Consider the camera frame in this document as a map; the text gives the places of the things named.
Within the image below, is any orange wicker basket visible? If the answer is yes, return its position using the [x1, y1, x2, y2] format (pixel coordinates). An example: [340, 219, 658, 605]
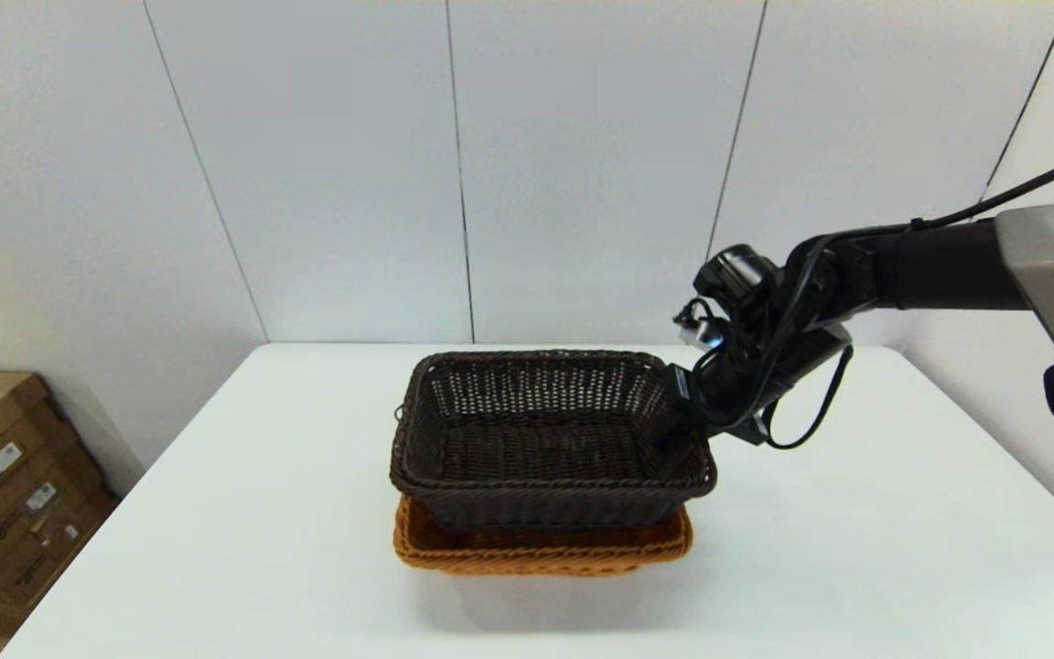
[393, 494, 694, 578]

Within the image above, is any dark brown wicker basket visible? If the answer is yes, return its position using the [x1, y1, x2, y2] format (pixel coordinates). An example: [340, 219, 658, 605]
[389, 350, 718, 532]

